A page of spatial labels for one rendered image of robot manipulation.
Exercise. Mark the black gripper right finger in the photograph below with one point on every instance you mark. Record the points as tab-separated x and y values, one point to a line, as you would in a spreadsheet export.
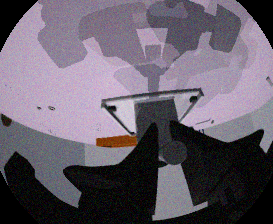
209	160

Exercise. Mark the orange rectangular tray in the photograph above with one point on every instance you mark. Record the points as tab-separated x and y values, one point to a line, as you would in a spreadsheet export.
117	142

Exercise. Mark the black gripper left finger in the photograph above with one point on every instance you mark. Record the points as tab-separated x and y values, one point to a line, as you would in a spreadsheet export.
136	176

